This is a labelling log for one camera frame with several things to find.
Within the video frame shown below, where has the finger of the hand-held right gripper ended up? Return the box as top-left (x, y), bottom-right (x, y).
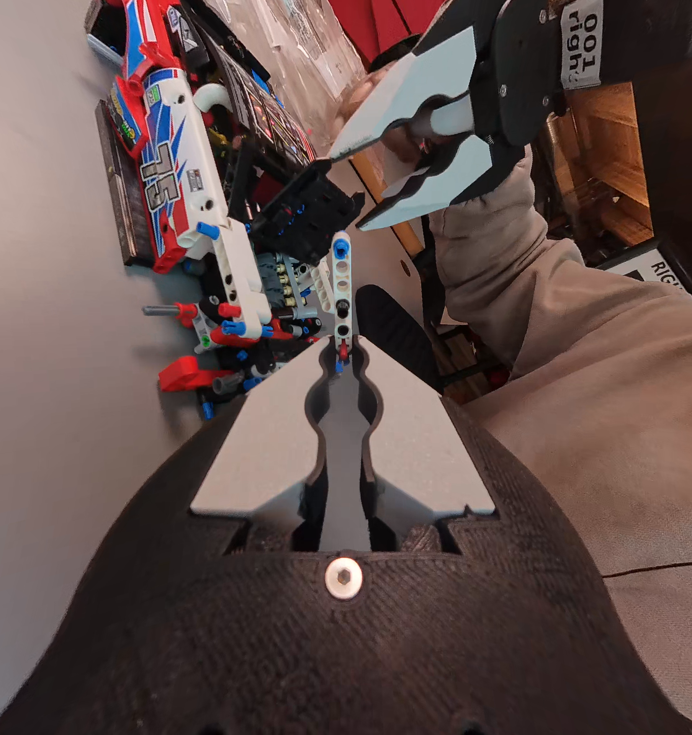
top-left (329, 26), bottom-right (478, 163)
top-left (355, 137), bottom-right (496, 232)

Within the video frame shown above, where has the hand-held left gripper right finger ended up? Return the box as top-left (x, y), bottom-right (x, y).
top-left (352, 338), bottom-right (498, 546)

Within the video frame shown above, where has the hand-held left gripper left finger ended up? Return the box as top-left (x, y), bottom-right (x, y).
top-left (188, 336), bottom-right (334, 549)

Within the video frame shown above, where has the white brick beam with pins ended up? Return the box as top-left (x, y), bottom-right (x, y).
top-left (330, 231), bottom-right (359, 375)

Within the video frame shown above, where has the brick-built toy race car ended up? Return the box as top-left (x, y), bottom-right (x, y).
top-left (84, 0), bottom-right (365, 420)

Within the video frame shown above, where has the person's right forearm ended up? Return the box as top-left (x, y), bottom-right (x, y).
top-left (426, 146), bottom-right (692, 403)

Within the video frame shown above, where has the grey desk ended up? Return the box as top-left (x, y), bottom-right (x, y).
top-left (0, 0), bottom-right (427, 735)

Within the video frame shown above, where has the red felt bag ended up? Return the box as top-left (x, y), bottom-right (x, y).
top-left (327, 0), bottom-right (447, 70)

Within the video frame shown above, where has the pile of clear plastic bags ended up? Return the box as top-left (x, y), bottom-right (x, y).
top-left (205, 0), bottom-right (393, 156)

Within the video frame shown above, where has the wooden shelf unit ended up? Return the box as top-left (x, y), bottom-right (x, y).
top-left (544, 80), bottom-right (654, 265)

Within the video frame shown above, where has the framed marker poster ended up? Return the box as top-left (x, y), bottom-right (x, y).
top-left (595, 238), bottom-right (692, 311)

